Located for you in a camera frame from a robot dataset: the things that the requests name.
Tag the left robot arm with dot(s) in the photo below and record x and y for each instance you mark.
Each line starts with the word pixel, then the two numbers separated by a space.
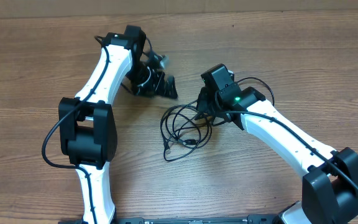
pixel 88 134

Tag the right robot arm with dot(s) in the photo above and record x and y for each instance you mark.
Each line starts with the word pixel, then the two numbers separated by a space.
pixel 329 177

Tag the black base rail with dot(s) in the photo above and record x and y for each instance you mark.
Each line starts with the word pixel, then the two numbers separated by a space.
pixel 250 219

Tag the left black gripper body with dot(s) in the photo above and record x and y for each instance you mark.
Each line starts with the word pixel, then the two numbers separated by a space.
pixel 144 80

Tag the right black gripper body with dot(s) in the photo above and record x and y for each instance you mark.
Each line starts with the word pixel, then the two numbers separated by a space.
pixel 206 104

